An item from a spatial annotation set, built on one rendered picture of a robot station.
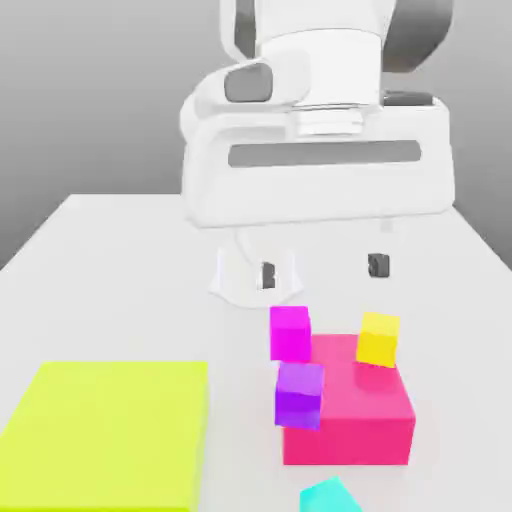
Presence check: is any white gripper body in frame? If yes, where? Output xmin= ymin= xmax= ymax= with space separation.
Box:
xmin=178 ymin=95 xmax=457 ymax=230

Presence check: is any small magenta cube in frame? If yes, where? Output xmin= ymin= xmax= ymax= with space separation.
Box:
xmin=268 ymin=305 xmax=313 ymax=364

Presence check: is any small yellow cube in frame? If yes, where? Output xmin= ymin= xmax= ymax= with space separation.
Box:
xmin=355 ymin=311 xmax=402 ymax=369

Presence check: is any small purple cube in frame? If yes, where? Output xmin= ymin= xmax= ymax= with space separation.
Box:
xmin=273 ymin=361 xmax=326 ymax=432

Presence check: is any small cyan cube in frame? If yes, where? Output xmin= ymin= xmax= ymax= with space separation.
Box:
xmin=298 ymin=475 xmax=364 ymax=512

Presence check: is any large pink box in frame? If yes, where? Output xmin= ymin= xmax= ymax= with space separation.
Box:
xmin=282 ymin=333 xmax=417 ymax=467

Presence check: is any large yellow-green box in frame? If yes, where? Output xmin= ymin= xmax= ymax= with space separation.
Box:
xmin=0 ymin=360 xmax=210 ymax=512

